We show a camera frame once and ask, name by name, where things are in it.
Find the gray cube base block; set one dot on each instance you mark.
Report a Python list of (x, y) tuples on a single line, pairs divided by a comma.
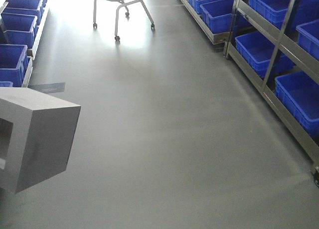
[(36, 136)]

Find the steel rack right side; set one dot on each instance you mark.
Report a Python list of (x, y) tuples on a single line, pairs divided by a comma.
[(260, 36)]

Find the steel rack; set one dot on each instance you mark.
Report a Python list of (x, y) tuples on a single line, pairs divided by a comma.
[(21, 26), (260, 36)]

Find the steel rack left side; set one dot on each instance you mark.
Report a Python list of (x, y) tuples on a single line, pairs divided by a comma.
[(21, 26)]

